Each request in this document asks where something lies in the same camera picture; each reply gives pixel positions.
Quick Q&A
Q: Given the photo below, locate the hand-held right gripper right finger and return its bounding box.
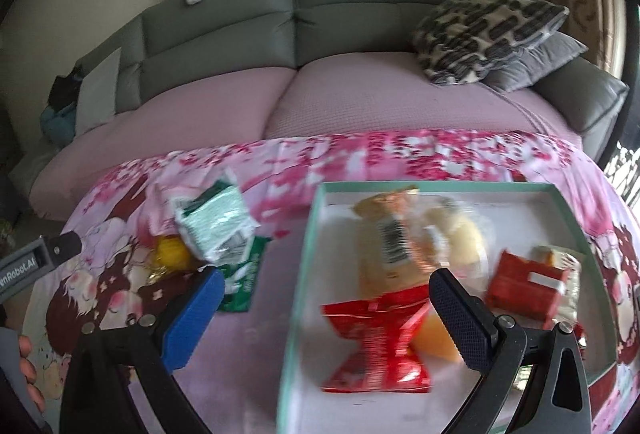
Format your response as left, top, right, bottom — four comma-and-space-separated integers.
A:
428, 268, 593, 434

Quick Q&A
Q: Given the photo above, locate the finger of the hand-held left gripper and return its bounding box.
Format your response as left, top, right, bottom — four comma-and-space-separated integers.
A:
47, 230, 85, 261

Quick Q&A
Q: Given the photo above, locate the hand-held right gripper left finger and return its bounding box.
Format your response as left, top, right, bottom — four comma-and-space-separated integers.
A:
59, 265, 227, 434

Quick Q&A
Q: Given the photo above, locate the red white rectangular snack packet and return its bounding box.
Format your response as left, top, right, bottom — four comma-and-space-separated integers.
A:
485, 250, 566, 322

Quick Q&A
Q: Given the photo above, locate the large red snack packet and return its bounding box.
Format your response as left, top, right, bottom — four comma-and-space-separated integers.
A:
320, 291, 433, 395

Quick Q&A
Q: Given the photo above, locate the white tray with teal rim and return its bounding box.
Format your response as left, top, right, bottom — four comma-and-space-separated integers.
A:
277, 180, 618, 434

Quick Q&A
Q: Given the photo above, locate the person's left hand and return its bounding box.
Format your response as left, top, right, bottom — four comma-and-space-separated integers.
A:
17, 334, 47, 415

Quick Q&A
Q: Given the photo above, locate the yellow wrapped snack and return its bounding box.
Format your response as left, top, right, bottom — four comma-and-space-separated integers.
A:
145, 236, 197, 285

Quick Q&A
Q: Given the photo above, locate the pink printed blanket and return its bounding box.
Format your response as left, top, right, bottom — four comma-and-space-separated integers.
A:
20, 129, 640, 434

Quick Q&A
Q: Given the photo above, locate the beige orange snack packet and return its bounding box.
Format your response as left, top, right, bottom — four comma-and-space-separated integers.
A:
352, 185, 441, 302

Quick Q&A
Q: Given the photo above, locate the mint green snack packet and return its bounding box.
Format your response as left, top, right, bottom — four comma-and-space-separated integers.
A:
174, 168, 261, 264

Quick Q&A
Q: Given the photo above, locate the small white orange snack packet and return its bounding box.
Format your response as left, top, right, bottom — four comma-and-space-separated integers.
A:
532, 245, 584, 330

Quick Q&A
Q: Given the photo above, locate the blue cloth item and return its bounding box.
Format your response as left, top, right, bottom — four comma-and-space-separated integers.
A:
40, 106, 78, 147

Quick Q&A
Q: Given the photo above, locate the black cloth item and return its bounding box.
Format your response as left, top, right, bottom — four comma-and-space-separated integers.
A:
47, 66, 86, 112

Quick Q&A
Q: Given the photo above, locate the white cushion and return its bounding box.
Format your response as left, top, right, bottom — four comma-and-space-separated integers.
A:
75, 46, 123, 137

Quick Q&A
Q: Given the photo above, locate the pink sofa cover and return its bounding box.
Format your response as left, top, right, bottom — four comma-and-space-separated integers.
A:
27, 59, 583, 215

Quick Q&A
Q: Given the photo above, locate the grey pillow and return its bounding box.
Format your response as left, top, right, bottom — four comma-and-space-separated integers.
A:
482, 31, 590, 93

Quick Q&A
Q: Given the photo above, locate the black beige patterned pillow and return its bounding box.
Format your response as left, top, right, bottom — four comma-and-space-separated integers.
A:
412, 0, 571, 86

